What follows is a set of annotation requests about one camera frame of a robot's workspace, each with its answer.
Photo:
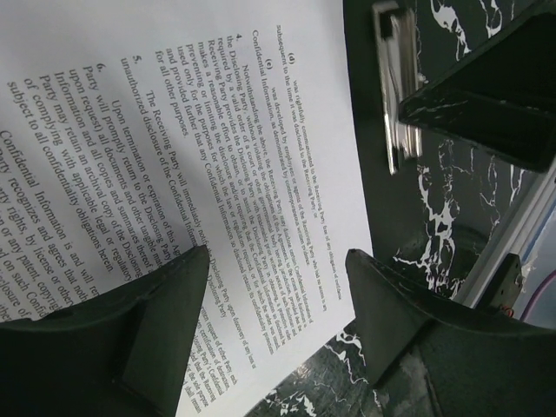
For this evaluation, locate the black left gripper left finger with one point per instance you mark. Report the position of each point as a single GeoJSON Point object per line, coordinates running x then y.
{"type": "Point", "coordinates": [123, 353]}

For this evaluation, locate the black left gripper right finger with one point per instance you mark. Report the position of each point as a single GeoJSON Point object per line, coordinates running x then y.
{"type": "Point", "coordinates": [427, 355]}

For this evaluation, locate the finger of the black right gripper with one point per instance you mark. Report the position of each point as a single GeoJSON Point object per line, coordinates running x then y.
{"type": "Point", "coordinates": [500, 98]}

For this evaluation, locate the black clipboard folder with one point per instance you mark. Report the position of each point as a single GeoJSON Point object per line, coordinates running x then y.
{"type": "Point", "coordinates": [399, 222]}

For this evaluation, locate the printed paper sheet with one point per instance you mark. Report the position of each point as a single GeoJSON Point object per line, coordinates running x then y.
{"type": "Point", "coordinates": [134, 131]}

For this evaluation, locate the black marble pattern mat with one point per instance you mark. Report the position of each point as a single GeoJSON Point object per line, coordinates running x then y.
{"type": "Point", "coordinates": [461, 184]}

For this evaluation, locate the aluminium rail frame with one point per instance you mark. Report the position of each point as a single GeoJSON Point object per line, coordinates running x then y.
{"type": "Point", "coordinates": [497, 279]}

